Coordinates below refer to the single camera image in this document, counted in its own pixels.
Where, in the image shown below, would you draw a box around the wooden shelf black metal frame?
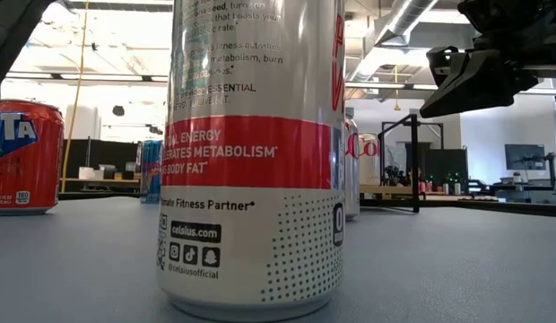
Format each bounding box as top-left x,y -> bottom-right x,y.
344,113 -> 445,214

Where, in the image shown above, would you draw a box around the background desk with equipment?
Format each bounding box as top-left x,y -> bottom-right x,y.
468,177 -> 556,206

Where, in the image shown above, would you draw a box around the wooden background bench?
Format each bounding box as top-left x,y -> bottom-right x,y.
60,177 -> 143,185

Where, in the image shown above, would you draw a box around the silver ventilation duct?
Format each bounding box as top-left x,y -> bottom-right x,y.
344,0 -> 440,98

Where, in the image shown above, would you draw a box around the black can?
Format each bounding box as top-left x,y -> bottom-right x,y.
155,0 -> 347,323

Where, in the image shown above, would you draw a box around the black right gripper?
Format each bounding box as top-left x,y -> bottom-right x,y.
419,0 -> 556,118

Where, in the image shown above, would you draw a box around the blue grey table mat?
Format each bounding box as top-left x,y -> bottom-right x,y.
0,196 -> 556,323

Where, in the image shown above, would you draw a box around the dark wall monitor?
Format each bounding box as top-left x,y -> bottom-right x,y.
504,143 -> 547,171

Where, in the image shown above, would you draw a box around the long ceiling light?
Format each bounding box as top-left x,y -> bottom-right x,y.
344,80 -> 440,93
4,71 -> 170,84

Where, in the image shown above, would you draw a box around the red Fanta can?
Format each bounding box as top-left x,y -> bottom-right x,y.
0,99 -> 65,217

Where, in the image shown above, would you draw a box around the yellow cable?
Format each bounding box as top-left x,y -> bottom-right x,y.
60,0 -> 91,194

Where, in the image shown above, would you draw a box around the black room divider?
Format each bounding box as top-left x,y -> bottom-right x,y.
64,137 -> 143,180

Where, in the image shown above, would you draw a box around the blue silver Red Bull can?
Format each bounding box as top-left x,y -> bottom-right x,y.
139,139 -> 164,205

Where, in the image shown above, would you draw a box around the yellow hanging pendant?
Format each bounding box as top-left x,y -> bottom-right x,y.
393,65 -> 402,112

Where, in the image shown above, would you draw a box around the black room panel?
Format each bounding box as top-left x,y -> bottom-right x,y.
421,147 -> 470,195

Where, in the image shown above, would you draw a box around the white containers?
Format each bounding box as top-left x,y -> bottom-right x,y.
78,165 -> 105,181

